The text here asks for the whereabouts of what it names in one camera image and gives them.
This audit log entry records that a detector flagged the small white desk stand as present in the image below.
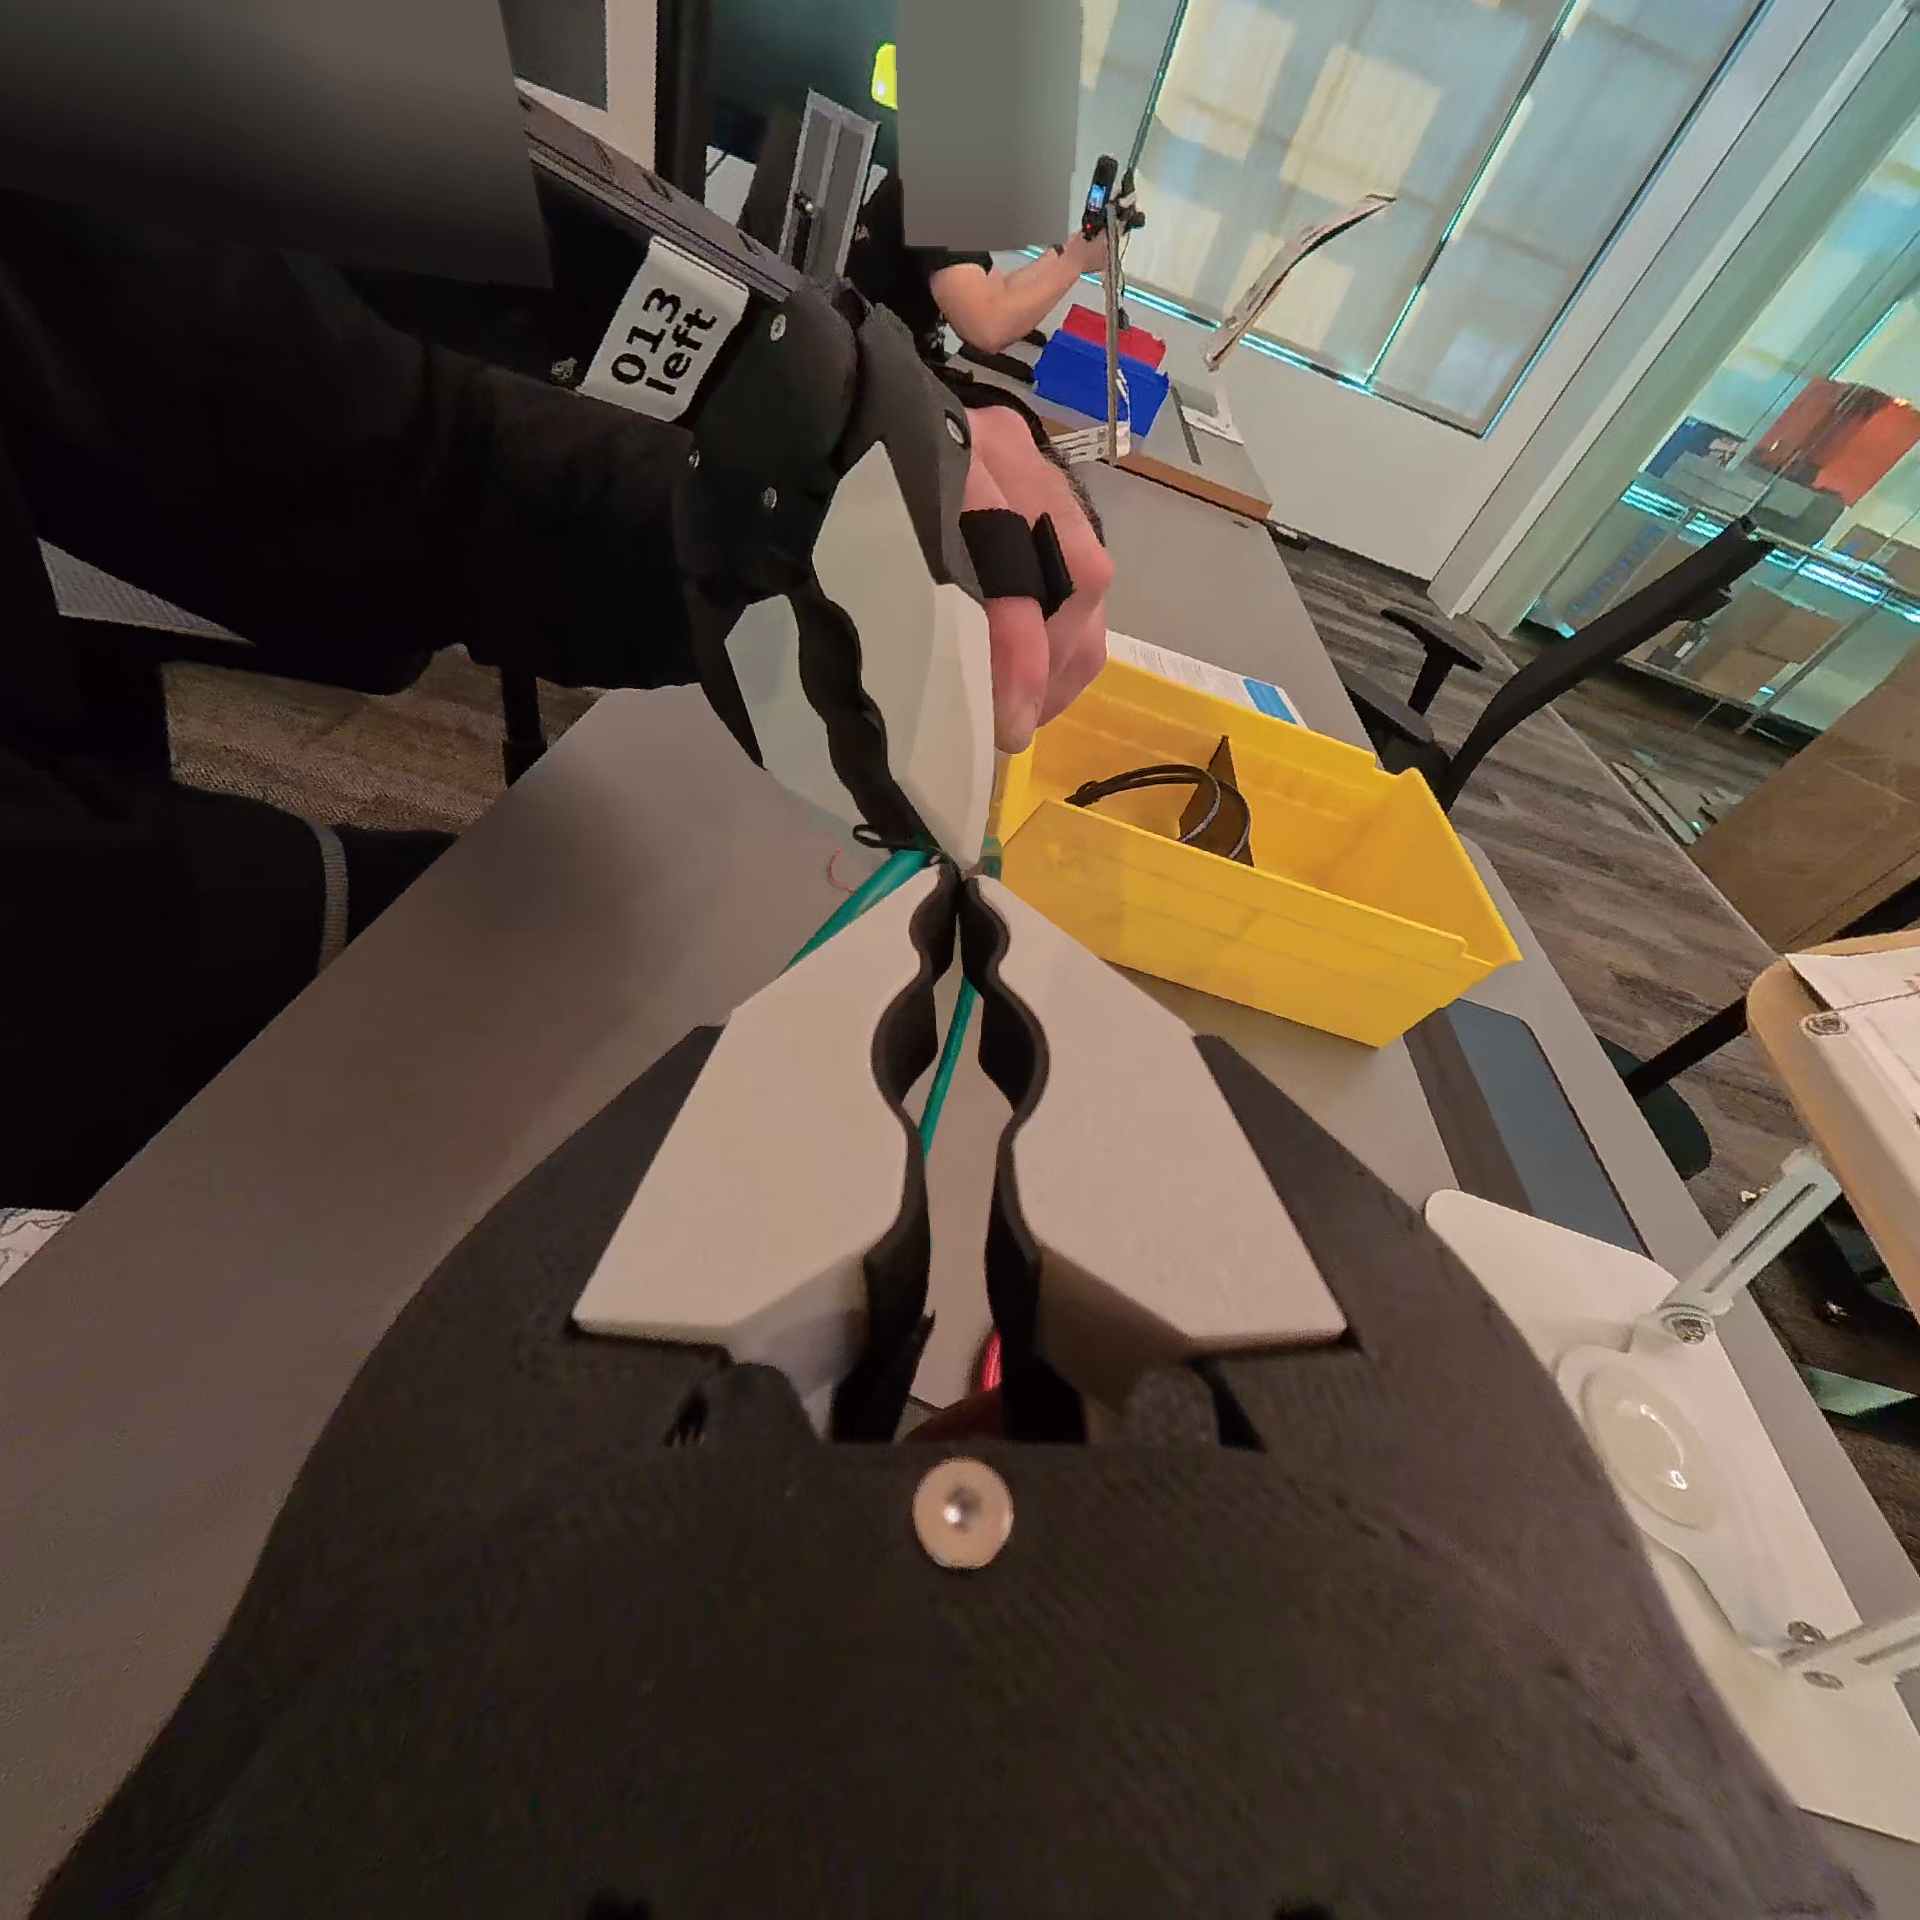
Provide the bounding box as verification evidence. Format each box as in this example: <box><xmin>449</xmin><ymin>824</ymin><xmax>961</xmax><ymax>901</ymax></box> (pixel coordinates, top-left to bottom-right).
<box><xmin>1049</xmin><ymin>224</ymin><xmax>1144</xmax><ymax>466</ymax></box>

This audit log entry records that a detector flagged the yellow plastic bin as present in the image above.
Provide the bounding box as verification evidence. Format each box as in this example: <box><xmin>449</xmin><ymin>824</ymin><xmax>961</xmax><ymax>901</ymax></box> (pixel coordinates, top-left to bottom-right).
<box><xmin>991</xmin><ymin>660</ymin><xmax>1525</xmax><ymax>1049</ymax></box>

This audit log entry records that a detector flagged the person's left hand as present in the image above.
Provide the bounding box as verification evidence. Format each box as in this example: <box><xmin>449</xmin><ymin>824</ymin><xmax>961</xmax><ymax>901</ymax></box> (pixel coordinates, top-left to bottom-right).
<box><xmin>961</xmin><ymin>405</ymin><xmax>1120</xmax><ymax>758</ymax></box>

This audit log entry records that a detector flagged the wooden edged table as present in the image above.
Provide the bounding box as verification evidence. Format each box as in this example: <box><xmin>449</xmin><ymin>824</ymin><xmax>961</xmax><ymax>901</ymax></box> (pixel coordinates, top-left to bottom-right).
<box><xmin>1035</xmin><ymin>358</ymin><xmax>1278</xmax><ymax>518</ymax></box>

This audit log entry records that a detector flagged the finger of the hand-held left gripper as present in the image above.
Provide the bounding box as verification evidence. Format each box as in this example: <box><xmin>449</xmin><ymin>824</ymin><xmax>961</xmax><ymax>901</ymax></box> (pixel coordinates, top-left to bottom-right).
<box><xmin>720</xmin><ymin>576</ymin><xmax>939</xmax><ymax>860</ymax></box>
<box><xmin>807</xmin><ymin>438</ymin><xmax>1003</xmax><ymax>868</ymax></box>

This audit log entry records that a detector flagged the stack of cardboard boxes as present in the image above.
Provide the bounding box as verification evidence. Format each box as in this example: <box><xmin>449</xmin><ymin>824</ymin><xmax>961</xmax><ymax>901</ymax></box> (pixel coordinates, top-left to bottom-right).
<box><xmin>1687</xmin><ymin>689</ymin><xmax>1920</xmax><ymax>953</ymax></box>

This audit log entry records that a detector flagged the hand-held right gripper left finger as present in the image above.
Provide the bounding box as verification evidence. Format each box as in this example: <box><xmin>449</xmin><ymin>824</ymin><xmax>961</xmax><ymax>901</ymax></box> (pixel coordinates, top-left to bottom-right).
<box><xmin>575</xmin><ymin>870</ymin><xmax>965</xmax><ymax>1445</ymax></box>

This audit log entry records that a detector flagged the black cable coil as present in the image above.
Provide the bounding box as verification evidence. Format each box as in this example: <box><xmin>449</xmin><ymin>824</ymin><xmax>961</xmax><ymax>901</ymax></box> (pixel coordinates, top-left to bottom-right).
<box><xmin>1067</xmin><ymin>736</ymin><xmax>1262</xmax><ymax>863</ymax></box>

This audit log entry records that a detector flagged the grey metal bracket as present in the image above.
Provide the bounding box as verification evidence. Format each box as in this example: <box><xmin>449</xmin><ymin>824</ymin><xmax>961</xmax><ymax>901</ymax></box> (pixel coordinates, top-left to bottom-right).
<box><xmin>750</xmin><ymin>89</ymin><xmax>887</xmax><ymax>287</ymax></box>

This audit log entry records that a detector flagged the black office chair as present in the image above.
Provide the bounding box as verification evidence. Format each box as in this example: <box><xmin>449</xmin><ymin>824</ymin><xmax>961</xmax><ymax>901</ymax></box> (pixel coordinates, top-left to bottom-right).
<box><xmin>1335</xmin><ymin>517</ymin><xmax>1778</xmax><ymax>818</ymax></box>

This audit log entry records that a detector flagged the orange shelf box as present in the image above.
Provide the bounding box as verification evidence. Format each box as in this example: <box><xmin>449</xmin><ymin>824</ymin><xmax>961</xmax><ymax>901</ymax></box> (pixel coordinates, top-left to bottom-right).
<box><xmin>1757</xmin><ymin>375</ymin><xmax>1920</xmax><ymax>505</ymax></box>

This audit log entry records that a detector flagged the person's left forearm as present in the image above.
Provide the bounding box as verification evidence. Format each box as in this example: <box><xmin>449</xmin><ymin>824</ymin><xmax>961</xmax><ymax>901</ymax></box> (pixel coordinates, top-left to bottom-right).
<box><xmin>0</xmin><ymin>194</ymin><xmax>707</xmax><ymax>706</ymax></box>

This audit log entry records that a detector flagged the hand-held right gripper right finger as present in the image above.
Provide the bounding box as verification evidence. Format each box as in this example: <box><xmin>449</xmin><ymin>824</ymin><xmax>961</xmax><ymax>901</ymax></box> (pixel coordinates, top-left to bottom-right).
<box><xmin>968</xmin><ymin>878</ymin><xmax>1354</xmax><ymax>1445</ymax></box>

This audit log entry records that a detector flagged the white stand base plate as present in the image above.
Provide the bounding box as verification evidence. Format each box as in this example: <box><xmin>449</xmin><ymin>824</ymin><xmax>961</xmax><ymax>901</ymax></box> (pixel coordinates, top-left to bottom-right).
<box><xmin>1423</xmin><ymin>1188</ymin><xmax>1920</xmax><ymax>1840</ymax></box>

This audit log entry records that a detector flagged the white paper sheet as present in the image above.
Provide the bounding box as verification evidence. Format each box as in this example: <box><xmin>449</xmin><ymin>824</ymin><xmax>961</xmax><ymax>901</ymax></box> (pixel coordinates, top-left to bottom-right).
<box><xmin>1111</xmin><ymin>638</ymin><xmax>1314</xmax><ymax>736</ymax></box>

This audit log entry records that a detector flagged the curved clear stand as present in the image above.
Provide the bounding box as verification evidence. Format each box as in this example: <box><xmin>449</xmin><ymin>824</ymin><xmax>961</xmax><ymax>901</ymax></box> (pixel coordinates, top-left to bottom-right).
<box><xmin>1206</xmin><ymin>191</ymin><xmax>1397</xmax><ymax>436</ymax></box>

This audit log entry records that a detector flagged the white document clamp plate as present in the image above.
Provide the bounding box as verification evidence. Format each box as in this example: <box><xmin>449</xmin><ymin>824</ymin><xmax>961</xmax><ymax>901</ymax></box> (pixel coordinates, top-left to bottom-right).
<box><xmin>1793</xmin><ymin>1007</ymin><xmax>1920</xmax><ymax>1204</ymax></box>

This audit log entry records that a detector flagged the green ethernet cable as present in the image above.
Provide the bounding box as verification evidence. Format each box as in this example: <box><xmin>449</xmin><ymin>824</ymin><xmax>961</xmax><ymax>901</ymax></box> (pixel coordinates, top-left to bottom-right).
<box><xmin>786</xmin><ymin>847</ymin><xmax>986</xmax><ymax>1156</ymax></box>

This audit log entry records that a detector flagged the wooden document board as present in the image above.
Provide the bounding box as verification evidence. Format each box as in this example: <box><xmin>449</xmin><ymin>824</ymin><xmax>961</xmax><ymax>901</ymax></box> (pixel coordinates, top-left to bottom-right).
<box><xmin>1747</xmin><ymin>930</ymin><xmax>1920</xmax><ymax>1248</ymax></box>

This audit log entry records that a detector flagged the printed instruction sheet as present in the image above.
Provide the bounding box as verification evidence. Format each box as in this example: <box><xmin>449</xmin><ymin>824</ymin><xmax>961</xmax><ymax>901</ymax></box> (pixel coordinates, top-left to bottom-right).
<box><xmin>1793</xmin><ymin>944</ymin><xmax>1920</xmax><ymax>1126</ymax></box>

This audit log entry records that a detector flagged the black twist tie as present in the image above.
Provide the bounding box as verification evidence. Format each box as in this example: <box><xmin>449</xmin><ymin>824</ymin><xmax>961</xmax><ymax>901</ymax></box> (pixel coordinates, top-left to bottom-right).
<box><xmin>854</xmin><ymin>816</ymin><xmax>1009</xmax><ymax>880</ymax></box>

